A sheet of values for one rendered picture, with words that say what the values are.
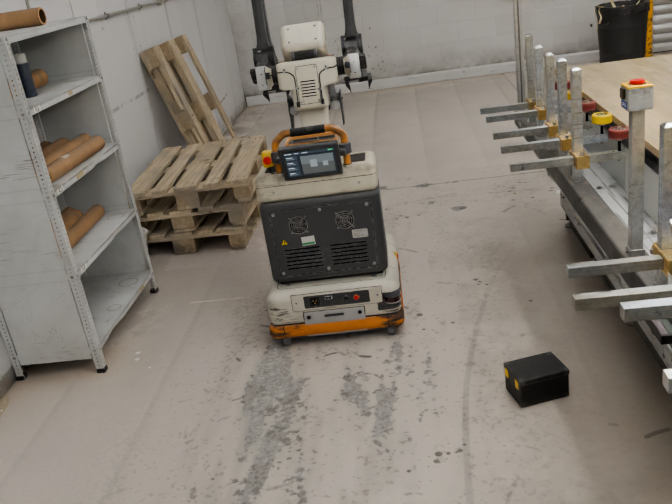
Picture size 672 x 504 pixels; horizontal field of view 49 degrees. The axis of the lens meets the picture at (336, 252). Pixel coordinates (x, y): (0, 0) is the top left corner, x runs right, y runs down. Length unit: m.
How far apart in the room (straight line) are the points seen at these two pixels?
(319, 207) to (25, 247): 1.31
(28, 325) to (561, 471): 2.42
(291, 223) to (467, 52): 6.38
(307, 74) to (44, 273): 1.49
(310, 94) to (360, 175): 0.50
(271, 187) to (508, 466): 1.53
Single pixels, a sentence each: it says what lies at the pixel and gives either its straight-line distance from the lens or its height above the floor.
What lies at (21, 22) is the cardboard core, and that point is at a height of 1.58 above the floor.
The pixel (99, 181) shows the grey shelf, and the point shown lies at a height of 0.69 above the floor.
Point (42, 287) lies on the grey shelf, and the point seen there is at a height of 0.47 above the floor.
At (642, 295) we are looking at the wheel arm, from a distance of 1.85.
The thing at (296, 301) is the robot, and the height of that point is 0.24.
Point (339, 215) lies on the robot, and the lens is 3.30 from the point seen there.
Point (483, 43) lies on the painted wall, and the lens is 9.46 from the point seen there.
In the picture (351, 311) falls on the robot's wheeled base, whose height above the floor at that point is 0.16.
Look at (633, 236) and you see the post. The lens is 2.40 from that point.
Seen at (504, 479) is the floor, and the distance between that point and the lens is 2.63.
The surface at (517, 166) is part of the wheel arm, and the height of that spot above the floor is 0.81.
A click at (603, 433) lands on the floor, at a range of 2.83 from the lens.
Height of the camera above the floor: 1.69
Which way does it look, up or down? 22 degrees down
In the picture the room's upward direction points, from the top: 9 degrees counter-clockwise
